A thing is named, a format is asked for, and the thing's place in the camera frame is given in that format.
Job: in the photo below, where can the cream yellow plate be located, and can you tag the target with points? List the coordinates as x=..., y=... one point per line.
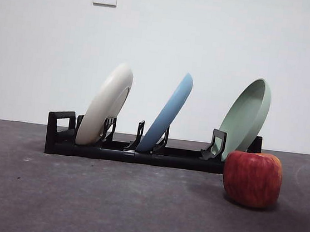
x=102, y=107

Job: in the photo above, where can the red apple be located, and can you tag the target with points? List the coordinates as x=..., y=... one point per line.
x=252, y=180

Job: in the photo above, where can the blue plate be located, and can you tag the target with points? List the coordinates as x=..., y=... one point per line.
x=169, y=109

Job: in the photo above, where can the black plate rack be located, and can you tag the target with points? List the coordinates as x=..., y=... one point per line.
x=111, y=154

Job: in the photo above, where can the green plate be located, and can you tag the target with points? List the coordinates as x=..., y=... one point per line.
x=241, y=120

